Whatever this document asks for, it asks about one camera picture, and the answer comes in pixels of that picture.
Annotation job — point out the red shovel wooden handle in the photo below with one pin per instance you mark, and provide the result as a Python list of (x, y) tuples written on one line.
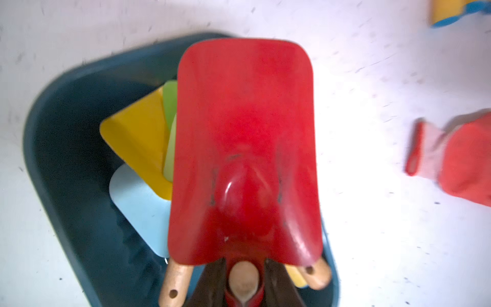
[(245, 176)]

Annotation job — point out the yellow square shovel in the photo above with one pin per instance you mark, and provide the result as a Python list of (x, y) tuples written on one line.
[(138, 134)]

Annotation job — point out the yellow shovel blue handle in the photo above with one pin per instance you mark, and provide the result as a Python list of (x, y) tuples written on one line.
[(447, 12)]

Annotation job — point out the green round shovel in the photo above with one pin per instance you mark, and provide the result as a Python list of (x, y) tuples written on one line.
[(169, 100)]

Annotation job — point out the teal storage box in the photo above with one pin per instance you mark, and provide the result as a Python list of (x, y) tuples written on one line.
[(71, 166)]

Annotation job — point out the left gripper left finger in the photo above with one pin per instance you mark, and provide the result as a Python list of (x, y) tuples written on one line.
[(210, 290)]

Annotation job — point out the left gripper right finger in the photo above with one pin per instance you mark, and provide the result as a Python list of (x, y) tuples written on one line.
[(279, 290)]

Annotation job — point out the red work glove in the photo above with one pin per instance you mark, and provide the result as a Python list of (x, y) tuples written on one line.
[(456, 158)]

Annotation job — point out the light blue shovel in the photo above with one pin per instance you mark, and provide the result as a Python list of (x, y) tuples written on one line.
[(148, 213)]

